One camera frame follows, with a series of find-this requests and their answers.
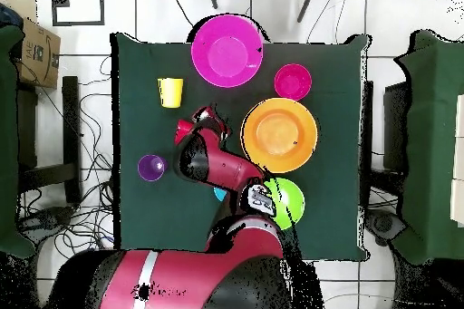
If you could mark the red cup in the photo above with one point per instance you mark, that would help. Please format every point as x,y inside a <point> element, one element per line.
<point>183,131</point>

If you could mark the large pink bowl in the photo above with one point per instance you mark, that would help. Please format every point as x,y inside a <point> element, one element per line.
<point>227,51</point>

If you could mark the large orange bowl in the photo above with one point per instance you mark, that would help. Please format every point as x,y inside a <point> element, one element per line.
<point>279,135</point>

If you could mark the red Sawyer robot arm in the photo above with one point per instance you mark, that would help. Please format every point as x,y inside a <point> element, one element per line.
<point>224,167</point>

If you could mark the yellow cup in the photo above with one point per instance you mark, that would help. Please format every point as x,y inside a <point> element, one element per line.
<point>170,92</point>

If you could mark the small light blue bowl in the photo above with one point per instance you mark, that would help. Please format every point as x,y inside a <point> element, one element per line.
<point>219,193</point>

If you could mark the purple cup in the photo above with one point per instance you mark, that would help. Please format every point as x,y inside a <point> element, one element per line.
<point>150,167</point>

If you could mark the small crimson bowl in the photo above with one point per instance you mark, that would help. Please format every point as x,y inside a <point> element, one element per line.
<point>293,82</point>

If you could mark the green bowl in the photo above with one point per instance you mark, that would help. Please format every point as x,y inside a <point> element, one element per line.
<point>291,200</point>

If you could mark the dark green tablecloth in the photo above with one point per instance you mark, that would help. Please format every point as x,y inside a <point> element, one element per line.
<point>333,185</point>

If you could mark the cardboard box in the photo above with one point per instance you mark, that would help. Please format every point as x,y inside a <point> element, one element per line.
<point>40,59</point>

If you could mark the black chair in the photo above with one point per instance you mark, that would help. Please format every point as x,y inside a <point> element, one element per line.
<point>395,124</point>

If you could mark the green clothed side table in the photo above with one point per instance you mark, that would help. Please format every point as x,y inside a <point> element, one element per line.
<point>7,142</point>
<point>431,106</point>

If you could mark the black stool frame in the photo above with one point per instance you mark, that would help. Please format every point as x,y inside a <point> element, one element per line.
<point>70,124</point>

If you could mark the black pedestal leg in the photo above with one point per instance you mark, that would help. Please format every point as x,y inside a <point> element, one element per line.
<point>47,219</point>
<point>384,224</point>

